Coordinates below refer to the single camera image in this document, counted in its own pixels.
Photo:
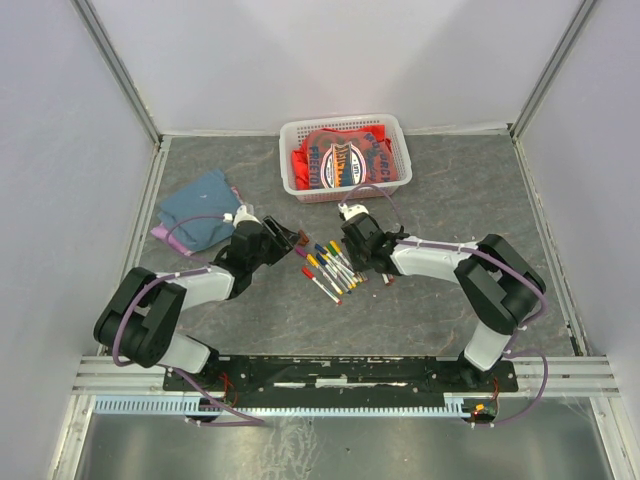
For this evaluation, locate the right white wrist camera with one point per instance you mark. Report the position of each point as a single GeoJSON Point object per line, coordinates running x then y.
{"type": "Point", "coordinates": [347, 212]}

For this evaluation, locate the yellow cap marker pen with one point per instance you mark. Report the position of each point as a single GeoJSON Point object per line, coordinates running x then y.
{"type": "Point", "coordinates": [312, 260]}

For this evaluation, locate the blue folded cloth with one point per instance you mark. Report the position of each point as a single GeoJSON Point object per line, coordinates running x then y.
{"type": "Point", "coordinates": [195, 212]}

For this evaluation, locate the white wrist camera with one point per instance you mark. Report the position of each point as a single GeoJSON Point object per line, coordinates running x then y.
{"type": "Point", "coordinates": [244, 213]}
{"type": "Point", "coordinates": [347, 212]}

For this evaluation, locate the blue cap marker pen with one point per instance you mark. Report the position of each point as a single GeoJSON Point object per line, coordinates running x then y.
{"type": "Point", "coordinates": [337, 272]}

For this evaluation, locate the orange printed t-shirt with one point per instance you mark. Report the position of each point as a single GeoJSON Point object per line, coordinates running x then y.
{"type": "Point", "coordinates": [329, 158]}

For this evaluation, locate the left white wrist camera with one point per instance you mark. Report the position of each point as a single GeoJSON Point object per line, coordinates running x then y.
{"type": "Point", "coordinates": [244, 213]}

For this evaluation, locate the pink folded cloth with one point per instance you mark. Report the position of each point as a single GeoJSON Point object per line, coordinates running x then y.
{"type": "Point", "coordinates": [163, 235]}

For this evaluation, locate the white plastic basket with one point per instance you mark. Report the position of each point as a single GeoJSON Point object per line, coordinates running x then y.
{"type": "Point", "coordinates": [292, 135]}

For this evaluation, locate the red cap marker pen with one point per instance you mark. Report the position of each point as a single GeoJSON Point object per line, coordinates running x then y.
{"type": "Point", "coordinates": [320, 285]}

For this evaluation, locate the brown pen cap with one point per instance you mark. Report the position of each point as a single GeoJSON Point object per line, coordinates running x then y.
{"type": "Point", "coordinates": [303, 237]}

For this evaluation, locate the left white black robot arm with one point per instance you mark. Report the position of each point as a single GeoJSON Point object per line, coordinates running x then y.
{"type": "Point", "coordinates": [139, 322]}

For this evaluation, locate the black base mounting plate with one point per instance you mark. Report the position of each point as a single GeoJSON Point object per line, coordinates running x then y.
{"type": "Point", "coordinates": [245, 376]}

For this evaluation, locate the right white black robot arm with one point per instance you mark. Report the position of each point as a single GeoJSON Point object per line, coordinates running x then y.
{"type": "Point", "coordinates": [504, 291]}

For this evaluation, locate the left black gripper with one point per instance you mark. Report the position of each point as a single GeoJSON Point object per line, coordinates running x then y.
{"type": "Point", "coordinates": [283, 242]}

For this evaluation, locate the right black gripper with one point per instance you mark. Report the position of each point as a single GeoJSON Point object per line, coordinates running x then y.
{"type": "Point", "coordinates": [354, 261]}

